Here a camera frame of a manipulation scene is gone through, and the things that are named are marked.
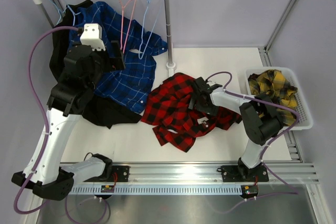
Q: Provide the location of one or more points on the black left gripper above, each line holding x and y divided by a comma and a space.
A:
114, 63

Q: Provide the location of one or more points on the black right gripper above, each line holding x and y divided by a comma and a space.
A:
210, 110

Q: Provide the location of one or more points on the red black checked shirt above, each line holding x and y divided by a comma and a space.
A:
167, 110

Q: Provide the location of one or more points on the light blue wire hanger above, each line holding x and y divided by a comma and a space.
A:
149, 21

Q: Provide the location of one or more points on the yellow plaid shirt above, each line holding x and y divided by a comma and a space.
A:
274, 84

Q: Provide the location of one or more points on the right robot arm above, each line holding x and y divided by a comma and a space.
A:
261, 120

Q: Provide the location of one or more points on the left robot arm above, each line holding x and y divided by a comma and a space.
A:
44, 175

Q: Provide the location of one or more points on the blue plaid shirt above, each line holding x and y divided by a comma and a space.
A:
131, 86

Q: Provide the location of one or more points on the blue hanger on rack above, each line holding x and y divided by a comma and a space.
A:
74, 14
60, 13

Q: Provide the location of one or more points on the black garment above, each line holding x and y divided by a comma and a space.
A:
105, 113

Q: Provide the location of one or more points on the white perforated basket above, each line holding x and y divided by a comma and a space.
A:
305, 120

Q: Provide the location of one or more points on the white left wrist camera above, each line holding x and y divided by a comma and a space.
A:
92, 36

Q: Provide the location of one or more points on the aluminium mounting rail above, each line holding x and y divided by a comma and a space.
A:
206, 173

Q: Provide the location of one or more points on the white slotted cable duct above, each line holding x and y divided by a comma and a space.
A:
95, 189

